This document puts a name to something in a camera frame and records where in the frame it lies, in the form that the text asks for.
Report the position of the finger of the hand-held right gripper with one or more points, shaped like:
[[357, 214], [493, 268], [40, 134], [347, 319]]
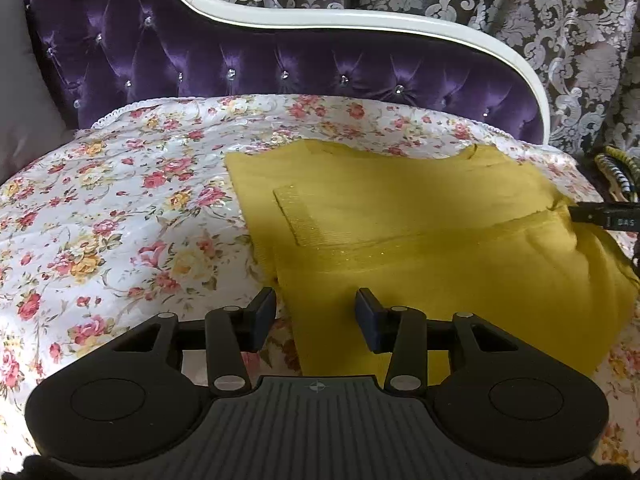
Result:
[[587, 214]]

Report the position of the grey cushion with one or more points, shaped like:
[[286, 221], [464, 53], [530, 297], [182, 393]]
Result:
[[25, 100]]

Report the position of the brown damask curtain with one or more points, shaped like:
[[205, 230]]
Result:
[[500, 0]]

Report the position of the floral quilted bedspread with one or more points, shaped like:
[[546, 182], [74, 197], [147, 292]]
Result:
[[125, 200]]

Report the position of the purple tufted headboard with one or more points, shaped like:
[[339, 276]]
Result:
[[250, 50]]

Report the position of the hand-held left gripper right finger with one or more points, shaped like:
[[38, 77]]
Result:
[[367, 325]]

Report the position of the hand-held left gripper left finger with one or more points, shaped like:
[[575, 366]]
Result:
[[263, 321]]

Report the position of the mustard yellow knit sweater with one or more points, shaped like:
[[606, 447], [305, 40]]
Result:
[[425, 240]]

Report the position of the striped knitted cloth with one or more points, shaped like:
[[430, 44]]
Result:
[[617, 170]]

